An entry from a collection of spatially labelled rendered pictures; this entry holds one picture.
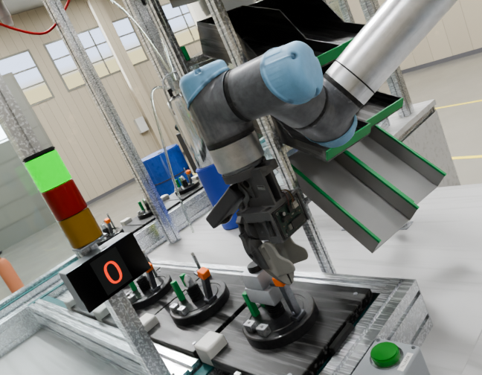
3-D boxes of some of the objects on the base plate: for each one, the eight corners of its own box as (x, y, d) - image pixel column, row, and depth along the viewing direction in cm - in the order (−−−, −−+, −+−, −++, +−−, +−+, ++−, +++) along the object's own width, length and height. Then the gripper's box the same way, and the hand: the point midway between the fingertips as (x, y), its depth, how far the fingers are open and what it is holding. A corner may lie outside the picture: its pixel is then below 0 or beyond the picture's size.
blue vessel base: (265, 210, 176) (238, 150, 170) (239, 230, 167) (210, 167, 160) (240, 212, 188) (214, 156, 182) (216, 230, 179) (187, 172, 172)
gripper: (245, 175, 58) (304, 305, 63) (285, 148, 63) (336, 269, 68) (208, 182, 64) (264, 299, 69) (247, 157, 70) (296, 266, 75)
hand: (284, 276), depth 70 cm, fingers closed
